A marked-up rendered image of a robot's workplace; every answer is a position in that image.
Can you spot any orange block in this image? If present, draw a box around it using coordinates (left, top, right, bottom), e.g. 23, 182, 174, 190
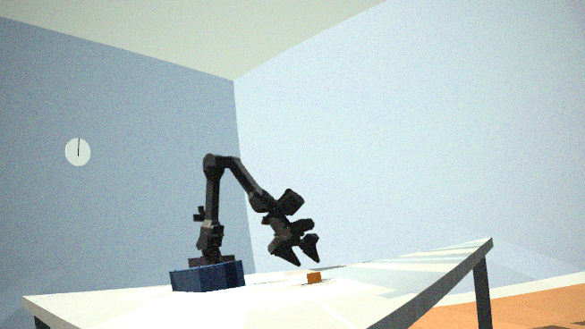
306, 272, 322, 283

